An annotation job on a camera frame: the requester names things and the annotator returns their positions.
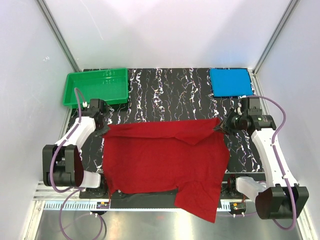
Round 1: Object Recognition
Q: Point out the left small connector board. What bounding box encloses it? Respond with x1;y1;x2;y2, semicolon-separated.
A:
96;201;110;209

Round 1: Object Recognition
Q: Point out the purple cable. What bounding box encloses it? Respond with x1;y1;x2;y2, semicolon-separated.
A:
217;96;300;230
49;87;107;240

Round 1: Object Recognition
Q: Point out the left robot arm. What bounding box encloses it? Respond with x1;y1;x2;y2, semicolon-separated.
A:
42;98;110;198

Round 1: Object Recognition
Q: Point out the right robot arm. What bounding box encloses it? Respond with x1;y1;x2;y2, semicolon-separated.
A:
214;95;309;221

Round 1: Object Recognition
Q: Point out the right aluminium corner post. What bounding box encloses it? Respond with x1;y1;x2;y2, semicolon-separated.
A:
252;0;300;75

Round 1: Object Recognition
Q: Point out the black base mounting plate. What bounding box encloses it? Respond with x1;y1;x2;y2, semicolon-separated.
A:
79;172;265;212

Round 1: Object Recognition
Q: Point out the small connector board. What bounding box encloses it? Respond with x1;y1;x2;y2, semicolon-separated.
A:
96;201;110;209
230;201;247;212

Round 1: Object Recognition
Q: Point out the green plastic tray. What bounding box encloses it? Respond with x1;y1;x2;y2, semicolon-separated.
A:
62;68;129;109

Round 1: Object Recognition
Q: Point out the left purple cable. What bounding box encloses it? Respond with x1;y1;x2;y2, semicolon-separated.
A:
49;87;107;240

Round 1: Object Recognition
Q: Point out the right small connector board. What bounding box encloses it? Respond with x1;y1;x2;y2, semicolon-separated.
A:
230;201;247;212

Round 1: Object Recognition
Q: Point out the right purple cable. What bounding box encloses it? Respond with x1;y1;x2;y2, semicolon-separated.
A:
217;96;300;230

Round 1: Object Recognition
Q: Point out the red t shirt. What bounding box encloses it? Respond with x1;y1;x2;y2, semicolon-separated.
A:
102;118;230;223

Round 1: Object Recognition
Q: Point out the folded blue t shirt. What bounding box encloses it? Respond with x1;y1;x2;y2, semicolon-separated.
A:
209;68;253;97

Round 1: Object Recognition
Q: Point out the left aluminium corner post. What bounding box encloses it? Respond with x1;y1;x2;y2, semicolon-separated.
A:
36;0;81;72

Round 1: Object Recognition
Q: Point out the aluminium corner post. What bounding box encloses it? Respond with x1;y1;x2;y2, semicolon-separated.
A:
252;0;300;75
36;0;81;72

